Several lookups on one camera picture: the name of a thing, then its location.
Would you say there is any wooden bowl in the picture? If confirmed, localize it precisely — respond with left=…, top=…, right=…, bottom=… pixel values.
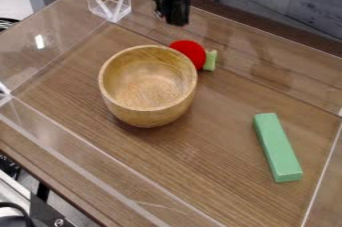
left=97, top=45, right=198, bottom=128

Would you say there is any clear acrylic tray wall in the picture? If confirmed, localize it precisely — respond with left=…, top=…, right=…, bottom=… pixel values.
left=0, top=91, right=224, bottom=227

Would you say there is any black cable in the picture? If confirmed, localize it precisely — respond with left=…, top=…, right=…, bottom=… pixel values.
left=0, top=202, right=35, bottom=227

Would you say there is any green rectangular block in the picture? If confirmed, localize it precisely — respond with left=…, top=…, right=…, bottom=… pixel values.
left=252, top=113, right=303, bottom=183

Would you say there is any black metal bracket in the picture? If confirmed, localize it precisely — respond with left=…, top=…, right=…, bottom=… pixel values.
left=29, top=194, right=76, bottom=227

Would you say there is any clear acrylic corner bracket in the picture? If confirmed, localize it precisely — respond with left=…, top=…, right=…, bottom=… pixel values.
left=87, top=0, right=131, bottom=23

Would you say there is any red plush fruit green leaf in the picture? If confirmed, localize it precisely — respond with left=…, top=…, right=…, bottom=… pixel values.
left=170, top=40, right=218, bottom=71

